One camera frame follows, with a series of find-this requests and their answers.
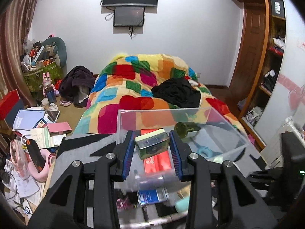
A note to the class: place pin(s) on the wooden wardrobe shelf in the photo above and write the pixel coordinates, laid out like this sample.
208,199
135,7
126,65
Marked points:
262,52

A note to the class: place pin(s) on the blue book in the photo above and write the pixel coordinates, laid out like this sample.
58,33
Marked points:
28,120

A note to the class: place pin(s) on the small wall monitor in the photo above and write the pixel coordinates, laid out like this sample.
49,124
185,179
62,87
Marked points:
129,16

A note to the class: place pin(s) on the blue cardboard box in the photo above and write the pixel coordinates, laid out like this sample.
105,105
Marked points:
150,196

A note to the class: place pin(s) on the red cardboard box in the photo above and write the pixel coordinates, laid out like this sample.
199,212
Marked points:
157,163

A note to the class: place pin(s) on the striped curtain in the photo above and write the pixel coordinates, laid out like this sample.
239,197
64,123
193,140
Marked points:
16,40

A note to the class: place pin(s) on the white sliding wardrobe door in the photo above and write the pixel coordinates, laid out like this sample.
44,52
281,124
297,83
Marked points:
290,64

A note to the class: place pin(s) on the tablet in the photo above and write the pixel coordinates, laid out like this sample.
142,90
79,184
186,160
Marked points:
53,116

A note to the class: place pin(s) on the dark purple clothes pile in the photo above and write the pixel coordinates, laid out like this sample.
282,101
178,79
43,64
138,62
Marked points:
76,83

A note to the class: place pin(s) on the green glass bottle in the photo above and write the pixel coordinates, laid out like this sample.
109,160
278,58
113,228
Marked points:
187,130

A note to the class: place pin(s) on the clear plastic bin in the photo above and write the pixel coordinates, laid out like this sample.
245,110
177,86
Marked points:
190,119

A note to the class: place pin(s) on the grey black patterned blanket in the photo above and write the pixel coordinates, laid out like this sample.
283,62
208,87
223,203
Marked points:
78,145

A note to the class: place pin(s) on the white bag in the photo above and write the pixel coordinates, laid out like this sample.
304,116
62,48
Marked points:
255,115

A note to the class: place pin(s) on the colourful patchwork blanket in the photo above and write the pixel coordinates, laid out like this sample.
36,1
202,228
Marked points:
133,81

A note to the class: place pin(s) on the black clothing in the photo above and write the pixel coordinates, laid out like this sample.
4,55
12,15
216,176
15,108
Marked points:
177,91

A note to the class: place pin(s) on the blue tape roll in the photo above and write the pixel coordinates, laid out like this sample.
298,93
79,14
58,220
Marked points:
205,152

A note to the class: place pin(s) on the pink flat box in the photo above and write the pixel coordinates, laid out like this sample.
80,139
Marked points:
58,127

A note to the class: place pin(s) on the pink bunny toy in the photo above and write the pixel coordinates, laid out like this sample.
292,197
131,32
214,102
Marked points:
48,83

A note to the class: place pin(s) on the red storage box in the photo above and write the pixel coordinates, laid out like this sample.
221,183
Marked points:
8,105

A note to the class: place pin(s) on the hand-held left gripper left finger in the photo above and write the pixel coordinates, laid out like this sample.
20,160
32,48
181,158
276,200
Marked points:
127,158

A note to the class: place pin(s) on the pink slipper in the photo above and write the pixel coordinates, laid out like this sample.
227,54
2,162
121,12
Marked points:
41,173

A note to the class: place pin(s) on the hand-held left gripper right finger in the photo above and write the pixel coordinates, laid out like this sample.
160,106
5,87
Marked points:
175,158

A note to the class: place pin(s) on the black box with white print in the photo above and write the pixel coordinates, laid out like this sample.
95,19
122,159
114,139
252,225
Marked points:
277,8

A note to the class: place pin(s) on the wooden door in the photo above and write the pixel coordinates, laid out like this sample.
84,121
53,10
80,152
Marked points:
252,47

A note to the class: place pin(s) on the green paper booklet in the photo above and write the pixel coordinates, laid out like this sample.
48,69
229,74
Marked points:
41,137

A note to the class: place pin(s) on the green tin box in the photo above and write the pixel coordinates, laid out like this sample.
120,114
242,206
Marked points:
152,145

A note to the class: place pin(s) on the mint green object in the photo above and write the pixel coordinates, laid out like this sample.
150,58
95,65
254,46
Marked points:
183,205

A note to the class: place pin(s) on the black orange tool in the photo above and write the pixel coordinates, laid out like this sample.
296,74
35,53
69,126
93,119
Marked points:
35,155

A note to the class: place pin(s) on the green storage bag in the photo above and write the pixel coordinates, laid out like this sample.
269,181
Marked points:
40,76

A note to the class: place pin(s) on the loose white papers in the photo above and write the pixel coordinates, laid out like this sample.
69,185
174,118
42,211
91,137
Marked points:
21,186

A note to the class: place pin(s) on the grey neck pillow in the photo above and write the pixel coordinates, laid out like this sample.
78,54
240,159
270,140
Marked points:
60,50

